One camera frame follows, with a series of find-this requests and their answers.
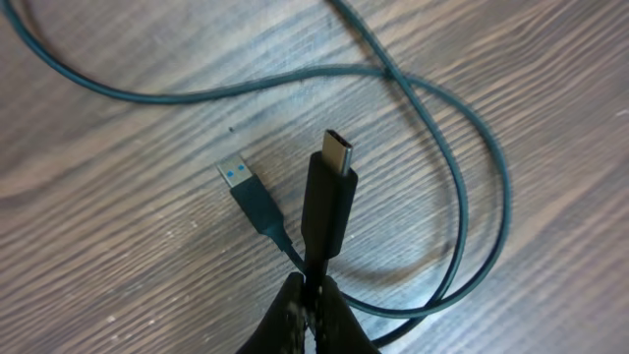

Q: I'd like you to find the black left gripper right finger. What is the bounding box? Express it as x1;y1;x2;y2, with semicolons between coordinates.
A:
314;276;379;354

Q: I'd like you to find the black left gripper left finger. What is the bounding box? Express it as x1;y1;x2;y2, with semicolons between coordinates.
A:
237;272;306;354

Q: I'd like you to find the black USB cable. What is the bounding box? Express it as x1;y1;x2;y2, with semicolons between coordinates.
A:
0;0;512;348

